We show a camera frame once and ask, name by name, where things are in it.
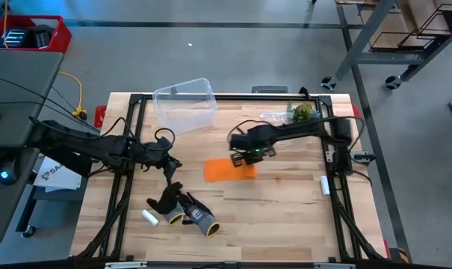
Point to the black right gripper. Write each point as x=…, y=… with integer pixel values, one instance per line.
x=255, y=140

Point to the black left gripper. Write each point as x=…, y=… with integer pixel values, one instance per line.
x=151, y=153

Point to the clear plastic bag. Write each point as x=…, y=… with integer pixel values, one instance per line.
x=272, y=117

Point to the small green potted plant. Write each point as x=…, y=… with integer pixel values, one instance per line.
x=303, y=112

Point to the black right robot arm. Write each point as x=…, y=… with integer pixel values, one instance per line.
x=304, y=129

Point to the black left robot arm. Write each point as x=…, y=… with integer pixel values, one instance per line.
x=80, y=143

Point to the white bandage roll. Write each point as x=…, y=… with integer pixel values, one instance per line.
x=150, y=217
x=325, y=185

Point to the grey printed glove yellow cuff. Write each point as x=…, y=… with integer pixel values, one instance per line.
x=201, y=216

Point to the clear plastic bin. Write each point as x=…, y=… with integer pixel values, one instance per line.
x=184, y=104

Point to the red clamp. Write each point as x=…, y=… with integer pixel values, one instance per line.
x=100, y=116
x=356, y=111

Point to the white printed paper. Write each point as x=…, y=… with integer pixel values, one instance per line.
x=59, y=177

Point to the black desk caster wheel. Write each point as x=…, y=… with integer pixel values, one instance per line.
x=28, y=231

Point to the grey metal cart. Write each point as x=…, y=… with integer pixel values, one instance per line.
x=364, y=37

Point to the black computer mouse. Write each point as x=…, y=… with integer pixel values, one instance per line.
x=7, y=170

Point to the red plastic crate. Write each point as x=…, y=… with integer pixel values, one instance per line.
x=63, y=41

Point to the grey desk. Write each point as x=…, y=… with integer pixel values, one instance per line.
x=20, y=82

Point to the black box device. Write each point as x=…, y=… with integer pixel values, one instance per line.
x=42, y=37

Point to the brown cardboard box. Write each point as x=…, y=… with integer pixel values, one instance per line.
x=393, y=18

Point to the black striped device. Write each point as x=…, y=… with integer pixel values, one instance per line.
x=13, y=38

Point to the black aluminium frame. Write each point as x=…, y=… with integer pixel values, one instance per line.
x=136, y=112

